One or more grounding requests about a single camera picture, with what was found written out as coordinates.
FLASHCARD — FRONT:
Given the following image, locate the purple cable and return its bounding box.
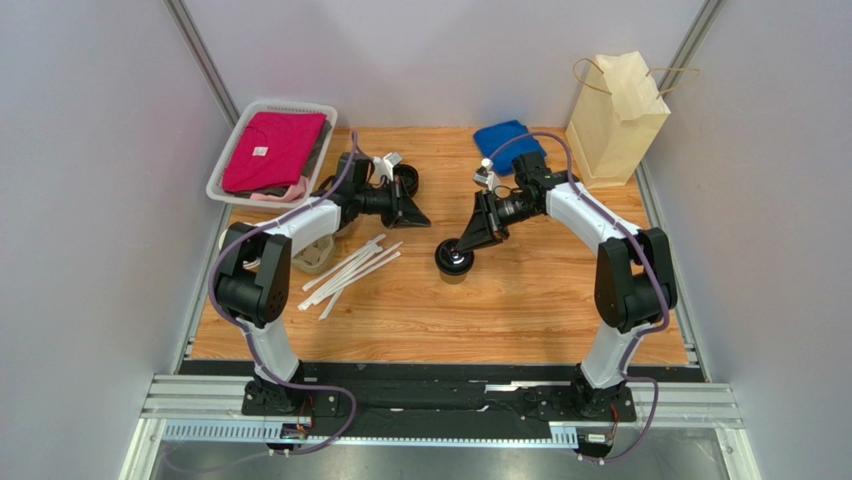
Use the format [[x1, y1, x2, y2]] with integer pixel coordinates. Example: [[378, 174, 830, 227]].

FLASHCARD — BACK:
[[207, 130, 361, 458], [487, 131, 671, 465]]

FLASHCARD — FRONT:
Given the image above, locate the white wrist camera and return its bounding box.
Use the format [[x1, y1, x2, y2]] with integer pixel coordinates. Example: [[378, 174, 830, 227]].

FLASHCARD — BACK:
[[473, 158, 501, 193], [372, 152, 403, 184]]

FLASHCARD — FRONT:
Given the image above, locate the stack of black lids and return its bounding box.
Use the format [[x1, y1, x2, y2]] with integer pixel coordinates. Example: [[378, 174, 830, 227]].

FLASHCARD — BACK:
[[393, 163, 420, 197]]

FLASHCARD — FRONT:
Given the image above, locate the blue folded cloth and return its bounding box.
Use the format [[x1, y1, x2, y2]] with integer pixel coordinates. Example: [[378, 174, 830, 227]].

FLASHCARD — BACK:
[[472, 120, 547, 176]]

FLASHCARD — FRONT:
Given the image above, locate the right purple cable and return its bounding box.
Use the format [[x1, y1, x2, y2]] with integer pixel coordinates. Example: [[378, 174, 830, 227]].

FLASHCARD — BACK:
[[487, 131, 671, 465]]

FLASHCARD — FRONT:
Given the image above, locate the beige paper bag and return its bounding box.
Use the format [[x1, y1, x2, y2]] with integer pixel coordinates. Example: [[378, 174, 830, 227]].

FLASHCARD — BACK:
[[566, 51, 674, 190]]

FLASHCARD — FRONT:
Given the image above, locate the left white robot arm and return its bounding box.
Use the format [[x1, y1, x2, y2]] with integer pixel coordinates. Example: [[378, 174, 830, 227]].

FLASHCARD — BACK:
[[208, 152, 431, 402]]

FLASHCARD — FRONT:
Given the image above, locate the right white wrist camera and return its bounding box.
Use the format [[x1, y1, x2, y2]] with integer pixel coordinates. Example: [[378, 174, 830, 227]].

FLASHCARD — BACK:
[[473, 158, 501, 193]]

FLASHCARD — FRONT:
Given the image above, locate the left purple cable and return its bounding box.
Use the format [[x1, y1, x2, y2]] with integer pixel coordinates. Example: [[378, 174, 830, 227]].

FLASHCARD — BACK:
[[207, 130, 361, 458]]

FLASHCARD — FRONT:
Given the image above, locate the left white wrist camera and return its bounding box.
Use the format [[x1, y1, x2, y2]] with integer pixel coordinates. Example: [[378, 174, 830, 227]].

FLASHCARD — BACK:
[[372, 152, 403, 184]]

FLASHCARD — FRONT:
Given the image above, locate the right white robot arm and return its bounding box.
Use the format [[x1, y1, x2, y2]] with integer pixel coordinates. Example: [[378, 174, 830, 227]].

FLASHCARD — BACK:
[[435, 152, 678, 406]]

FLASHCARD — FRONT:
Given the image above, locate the magenta folded cloth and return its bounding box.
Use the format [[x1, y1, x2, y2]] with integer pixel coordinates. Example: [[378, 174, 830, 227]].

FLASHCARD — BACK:
[[222, 111, 329, 194]]

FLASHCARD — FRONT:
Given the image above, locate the single brown paper cup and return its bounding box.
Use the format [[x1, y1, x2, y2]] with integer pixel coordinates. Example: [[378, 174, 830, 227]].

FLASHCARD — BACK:
[[439, 270, 467, 285]]

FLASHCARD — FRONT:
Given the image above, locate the white wrapped straw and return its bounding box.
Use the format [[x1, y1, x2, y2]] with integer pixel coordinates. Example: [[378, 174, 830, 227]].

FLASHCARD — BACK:
[[319, 289, 343, 321], [312, 251, 401, 304], [298, 241, 404, 311], [298, 245, 383, 311], [302, 233, 386, 291]]

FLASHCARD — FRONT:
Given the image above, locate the cardboard cup carrier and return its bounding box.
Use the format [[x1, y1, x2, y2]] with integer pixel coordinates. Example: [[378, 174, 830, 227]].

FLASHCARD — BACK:
[[291, 225, 352, 275]]

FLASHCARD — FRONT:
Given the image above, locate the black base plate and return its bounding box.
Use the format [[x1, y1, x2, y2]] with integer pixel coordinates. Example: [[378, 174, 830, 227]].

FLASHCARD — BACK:
[[241, 362, 637, 440]]

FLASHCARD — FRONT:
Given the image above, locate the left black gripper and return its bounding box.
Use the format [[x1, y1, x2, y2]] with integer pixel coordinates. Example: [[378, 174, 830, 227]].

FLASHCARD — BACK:
[[356, 177, 432, 231]]

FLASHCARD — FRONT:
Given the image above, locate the single black cup lid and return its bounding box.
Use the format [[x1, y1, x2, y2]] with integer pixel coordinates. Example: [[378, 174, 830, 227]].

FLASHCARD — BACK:
[[434, 238, 474, 277]]

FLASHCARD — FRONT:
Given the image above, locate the stack of paper cups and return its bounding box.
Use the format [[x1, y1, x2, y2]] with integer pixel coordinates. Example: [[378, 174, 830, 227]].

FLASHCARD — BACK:
[[219, 222, 260, 270]]

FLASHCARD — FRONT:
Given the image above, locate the aluminium frame rail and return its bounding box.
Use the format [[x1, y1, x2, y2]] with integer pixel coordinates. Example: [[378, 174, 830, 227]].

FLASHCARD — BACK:
[[140, 361, 760, 479]]

